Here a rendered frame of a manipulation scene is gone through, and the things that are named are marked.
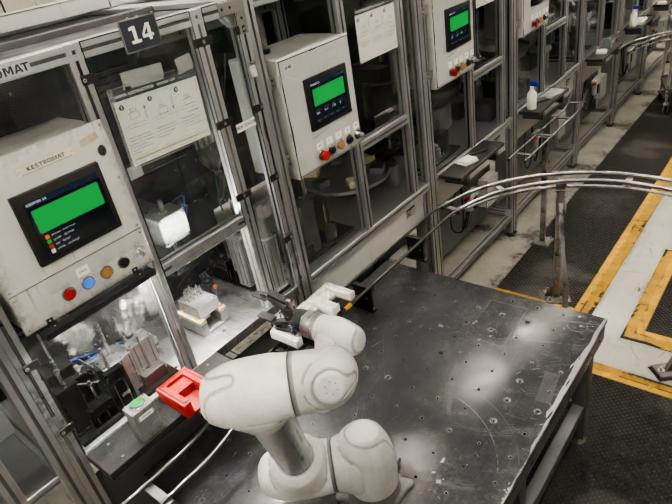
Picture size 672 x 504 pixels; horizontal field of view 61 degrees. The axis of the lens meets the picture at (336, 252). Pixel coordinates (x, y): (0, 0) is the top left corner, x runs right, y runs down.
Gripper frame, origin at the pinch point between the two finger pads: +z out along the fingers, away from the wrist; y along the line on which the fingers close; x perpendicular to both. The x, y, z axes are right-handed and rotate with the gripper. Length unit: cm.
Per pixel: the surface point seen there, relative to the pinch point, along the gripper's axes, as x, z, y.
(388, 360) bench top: -36, -21, -44
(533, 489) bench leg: -41, -79, -87
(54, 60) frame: 26, 21, 88
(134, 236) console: 23.9, 20.4, 35.2
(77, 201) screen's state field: 37, 18, 53
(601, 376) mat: -136, -75, -111
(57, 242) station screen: 46, 18, 46
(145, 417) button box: 47.6, 7.8, -13.1
